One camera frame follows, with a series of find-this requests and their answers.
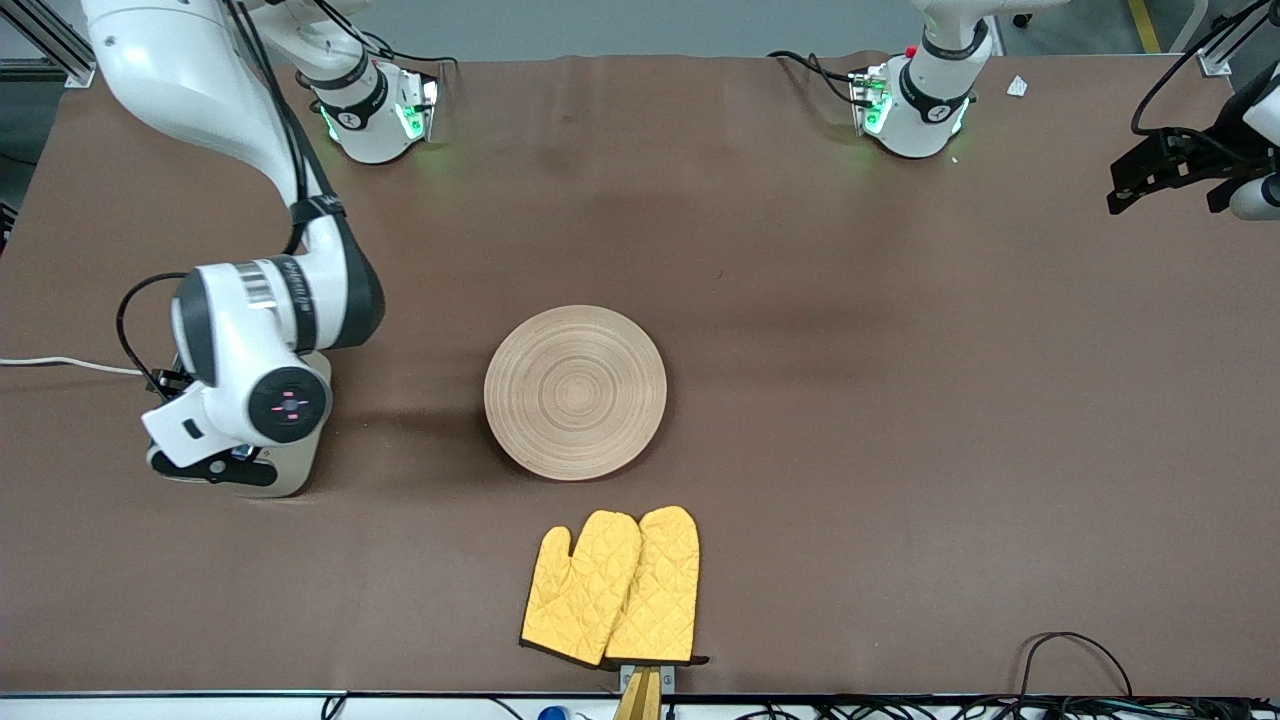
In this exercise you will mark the grey metal bracket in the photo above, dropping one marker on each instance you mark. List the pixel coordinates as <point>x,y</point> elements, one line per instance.
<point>668,677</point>

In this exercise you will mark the chrome and beige toaster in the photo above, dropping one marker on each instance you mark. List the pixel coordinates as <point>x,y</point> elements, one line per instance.
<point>300,460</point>

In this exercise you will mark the white paper tag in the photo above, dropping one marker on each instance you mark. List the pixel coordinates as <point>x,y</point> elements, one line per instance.
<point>1017,87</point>

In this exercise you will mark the aluminium frame profile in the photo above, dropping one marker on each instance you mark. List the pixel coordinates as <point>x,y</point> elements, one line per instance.
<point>1215,62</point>
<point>60,50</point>

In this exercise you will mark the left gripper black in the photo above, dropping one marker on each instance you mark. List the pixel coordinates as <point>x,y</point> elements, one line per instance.
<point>1192,158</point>

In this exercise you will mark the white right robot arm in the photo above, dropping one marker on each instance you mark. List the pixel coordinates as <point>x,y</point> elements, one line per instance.
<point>250,330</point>

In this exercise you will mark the yellow quilted oven mitt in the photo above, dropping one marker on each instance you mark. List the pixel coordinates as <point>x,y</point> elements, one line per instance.
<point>660,590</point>
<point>575,600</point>

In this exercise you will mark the blue round cap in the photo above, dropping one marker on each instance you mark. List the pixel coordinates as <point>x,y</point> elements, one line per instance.
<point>553,714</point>

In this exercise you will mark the round wooden plate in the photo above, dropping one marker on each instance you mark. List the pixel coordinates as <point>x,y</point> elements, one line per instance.
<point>575,392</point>

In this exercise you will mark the brown table cover mat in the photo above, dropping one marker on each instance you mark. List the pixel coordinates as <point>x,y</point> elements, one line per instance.
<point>850,300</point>

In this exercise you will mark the yellow wooden post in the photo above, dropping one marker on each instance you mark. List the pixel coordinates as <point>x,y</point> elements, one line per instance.
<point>638,700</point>

